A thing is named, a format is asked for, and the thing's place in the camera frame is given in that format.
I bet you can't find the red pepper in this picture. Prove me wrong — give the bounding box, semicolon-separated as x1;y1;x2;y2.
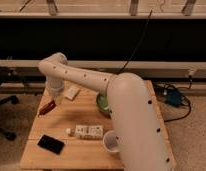
39;100;56;115

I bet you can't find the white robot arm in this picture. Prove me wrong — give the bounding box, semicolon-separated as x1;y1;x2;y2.
38;53;172;171

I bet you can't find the white sponge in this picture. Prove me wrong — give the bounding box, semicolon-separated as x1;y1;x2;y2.
64;86;80;100

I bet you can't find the wooden folding table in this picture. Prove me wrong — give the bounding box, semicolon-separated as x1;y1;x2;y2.
20;82;176;171

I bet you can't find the white patterned bottle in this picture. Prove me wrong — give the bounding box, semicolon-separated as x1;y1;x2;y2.
66;125;103;140

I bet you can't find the green bowl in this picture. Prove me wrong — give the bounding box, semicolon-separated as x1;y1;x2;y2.
96;94;110;117

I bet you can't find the black smartphone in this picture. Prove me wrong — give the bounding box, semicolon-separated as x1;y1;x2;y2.
37;135;64;154

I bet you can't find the blue power box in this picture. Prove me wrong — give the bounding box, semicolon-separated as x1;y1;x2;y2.
166;90;182;107

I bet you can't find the black hanging cable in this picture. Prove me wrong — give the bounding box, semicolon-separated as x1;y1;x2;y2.
116;9;153;75

